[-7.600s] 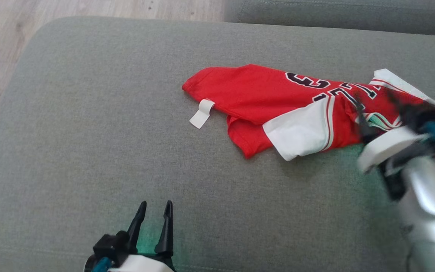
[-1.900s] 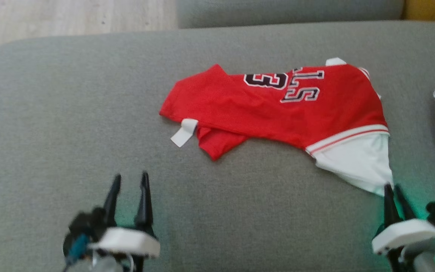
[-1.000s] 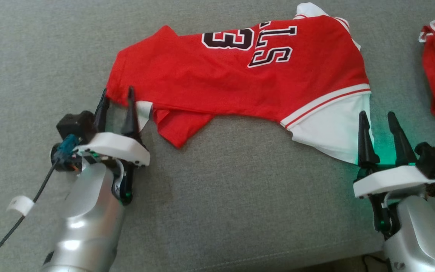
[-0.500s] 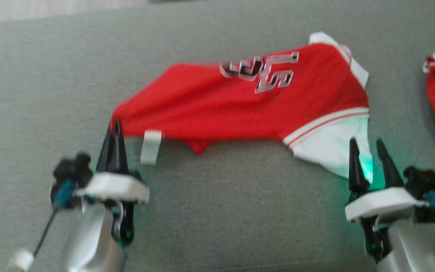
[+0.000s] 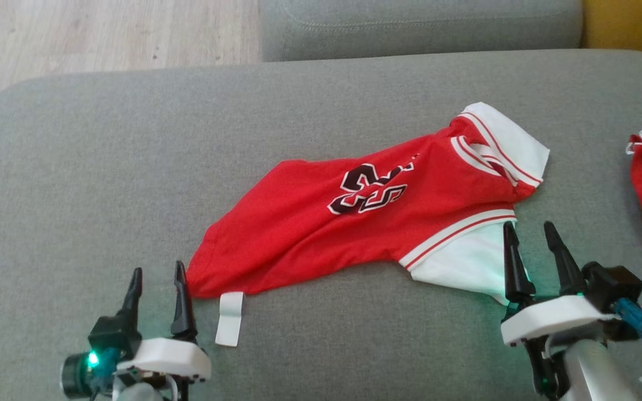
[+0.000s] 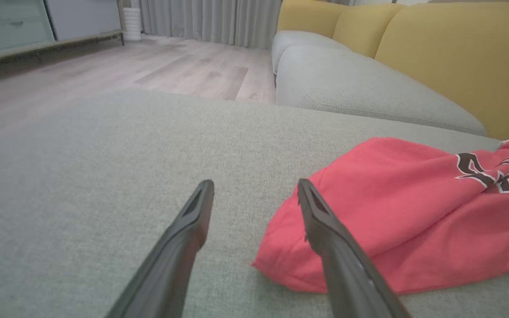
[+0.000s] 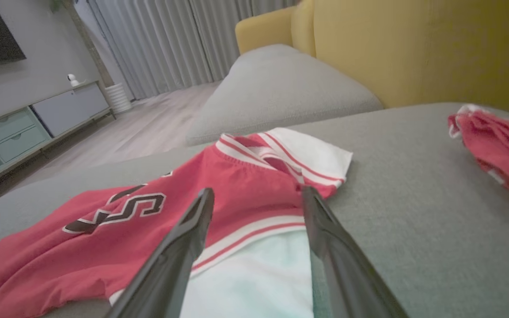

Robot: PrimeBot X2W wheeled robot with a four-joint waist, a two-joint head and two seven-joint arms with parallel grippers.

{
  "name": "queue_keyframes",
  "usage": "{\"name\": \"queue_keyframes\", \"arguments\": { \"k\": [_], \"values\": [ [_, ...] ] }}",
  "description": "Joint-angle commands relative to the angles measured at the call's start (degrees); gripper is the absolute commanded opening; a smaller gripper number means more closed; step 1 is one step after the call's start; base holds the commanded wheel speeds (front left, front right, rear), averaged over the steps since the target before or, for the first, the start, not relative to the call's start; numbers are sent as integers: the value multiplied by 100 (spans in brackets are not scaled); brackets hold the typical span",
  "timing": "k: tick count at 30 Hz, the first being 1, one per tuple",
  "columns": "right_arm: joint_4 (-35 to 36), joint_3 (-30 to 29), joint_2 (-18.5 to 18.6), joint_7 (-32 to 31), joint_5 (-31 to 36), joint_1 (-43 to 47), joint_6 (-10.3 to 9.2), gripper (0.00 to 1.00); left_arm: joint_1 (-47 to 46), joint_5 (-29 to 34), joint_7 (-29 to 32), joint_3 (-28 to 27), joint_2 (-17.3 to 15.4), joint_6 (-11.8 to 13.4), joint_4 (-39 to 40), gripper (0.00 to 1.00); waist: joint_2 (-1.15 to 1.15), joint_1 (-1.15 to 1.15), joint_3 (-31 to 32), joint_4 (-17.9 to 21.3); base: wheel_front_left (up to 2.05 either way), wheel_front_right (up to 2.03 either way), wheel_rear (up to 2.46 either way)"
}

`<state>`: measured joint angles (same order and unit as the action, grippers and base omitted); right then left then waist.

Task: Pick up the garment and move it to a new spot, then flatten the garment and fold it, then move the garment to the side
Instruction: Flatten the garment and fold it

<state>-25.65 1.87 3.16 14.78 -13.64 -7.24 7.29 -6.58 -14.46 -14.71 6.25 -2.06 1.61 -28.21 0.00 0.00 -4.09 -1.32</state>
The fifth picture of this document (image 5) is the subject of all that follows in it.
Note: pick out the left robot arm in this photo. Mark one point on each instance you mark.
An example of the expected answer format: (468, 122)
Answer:
(142, 392)

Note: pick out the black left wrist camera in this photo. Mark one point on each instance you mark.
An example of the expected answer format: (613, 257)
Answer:
(98, 356)

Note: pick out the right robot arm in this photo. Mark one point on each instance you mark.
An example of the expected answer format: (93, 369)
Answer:
(599, 373)

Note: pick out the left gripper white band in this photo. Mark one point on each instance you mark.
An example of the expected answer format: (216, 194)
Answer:
(168, 359)

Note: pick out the small grey sofa cushion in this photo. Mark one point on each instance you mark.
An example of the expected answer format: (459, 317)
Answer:
(410, 28)

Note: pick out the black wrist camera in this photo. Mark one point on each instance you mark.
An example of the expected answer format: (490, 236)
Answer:
(98, 356)
(613, 284)

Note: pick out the red jersey with white sleeves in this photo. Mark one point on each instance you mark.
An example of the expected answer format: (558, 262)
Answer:
(298, 223)

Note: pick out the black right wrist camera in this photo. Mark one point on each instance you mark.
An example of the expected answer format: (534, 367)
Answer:
(613, 284)

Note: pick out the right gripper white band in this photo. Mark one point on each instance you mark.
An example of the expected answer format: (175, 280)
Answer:
(555, 320)

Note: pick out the large grey sofa seat cushion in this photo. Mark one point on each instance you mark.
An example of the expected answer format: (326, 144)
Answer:
(103, 195)

